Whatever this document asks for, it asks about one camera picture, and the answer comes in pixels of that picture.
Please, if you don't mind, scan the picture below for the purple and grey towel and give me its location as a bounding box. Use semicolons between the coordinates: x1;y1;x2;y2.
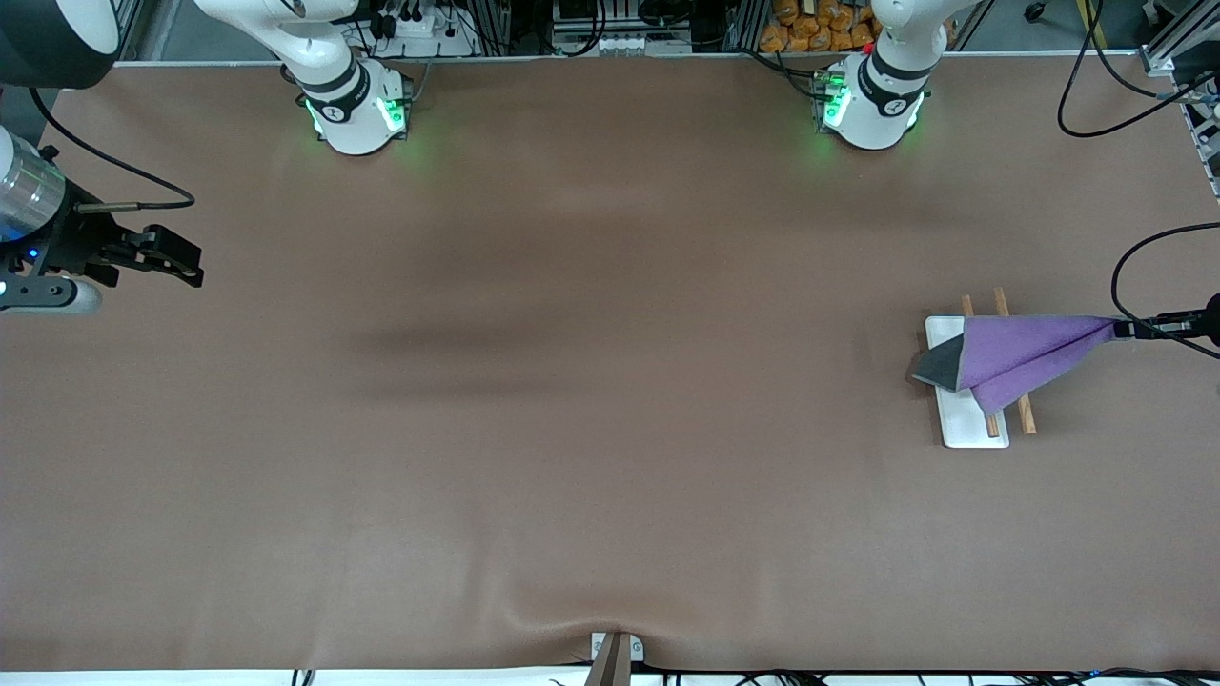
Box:
910;314;1121;415

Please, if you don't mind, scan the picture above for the orange snack packages pile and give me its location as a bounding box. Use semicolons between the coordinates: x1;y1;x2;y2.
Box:
760;0;878;53

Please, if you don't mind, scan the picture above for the black cable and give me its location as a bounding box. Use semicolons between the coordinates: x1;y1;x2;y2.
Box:
29;88;196;212
1058;0;1220;139
1110;222;1220;361

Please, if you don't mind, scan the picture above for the metal table clamp bracket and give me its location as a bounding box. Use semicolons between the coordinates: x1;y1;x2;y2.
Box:
589;632;645;686

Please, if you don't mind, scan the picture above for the brown table cover mat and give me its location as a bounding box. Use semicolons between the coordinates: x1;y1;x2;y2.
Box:
0;52;1220;673

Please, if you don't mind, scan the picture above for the white towel rack base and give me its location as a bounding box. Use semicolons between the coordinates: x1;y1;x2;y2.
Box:
925;316;1009;449

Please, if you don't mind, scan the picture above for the wooden chopsticks pair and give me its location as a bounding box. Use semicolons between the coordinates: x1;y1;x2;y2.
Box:
994;288;1037;434

